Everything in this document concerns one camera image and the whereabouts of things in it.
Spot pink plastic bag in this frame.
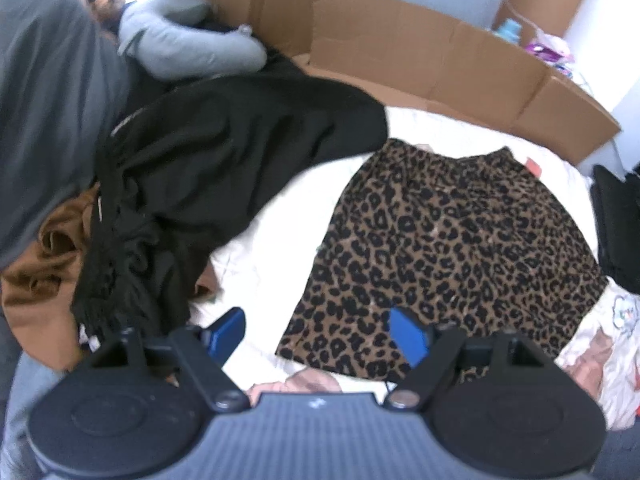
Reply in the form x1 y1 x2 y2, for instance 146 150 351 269
525 30 573 68

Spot flat cardboard sheet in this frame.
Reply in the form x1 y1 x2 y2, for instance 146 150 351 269
190 0 621 166

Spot white cable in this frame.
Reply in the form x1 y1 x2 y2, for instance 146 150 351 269
505 0 536 36

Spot grey garment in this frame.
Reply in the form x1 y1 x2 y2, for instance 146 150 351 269
0 310 66 480

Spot cream bear printed blanket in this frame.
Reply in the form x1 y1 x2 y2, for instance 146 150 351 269
190 105 640 431

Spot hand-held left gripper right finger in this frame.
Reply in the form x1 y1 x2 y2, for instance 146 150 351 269
384 307 556 411

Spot grey cloth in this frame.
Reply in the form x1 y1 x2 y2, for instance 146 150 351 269
595 425 640 480

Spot folded black clothes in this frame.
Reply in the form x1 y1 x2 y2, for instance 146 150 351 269
590 164 640 286

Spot grey neck pillow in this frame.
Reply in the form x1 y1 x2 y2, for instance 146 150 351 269
117 0 268 78

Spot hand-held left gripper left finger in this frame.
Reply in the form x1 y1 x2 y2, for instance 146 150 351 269
90 307 251 413

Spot black garment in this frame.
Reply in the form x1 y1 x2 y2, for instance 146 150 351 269
72 52 391 346

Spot leopard print skirt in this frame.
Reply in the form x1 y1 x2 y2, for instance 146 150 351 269
275 139 608 386

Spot white detergent bottle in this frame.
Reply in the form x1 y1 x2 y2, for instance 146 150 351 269
495 17 523 43

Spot brown garment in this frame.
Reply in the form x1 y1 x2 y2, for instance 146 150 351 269
0 182 106 373

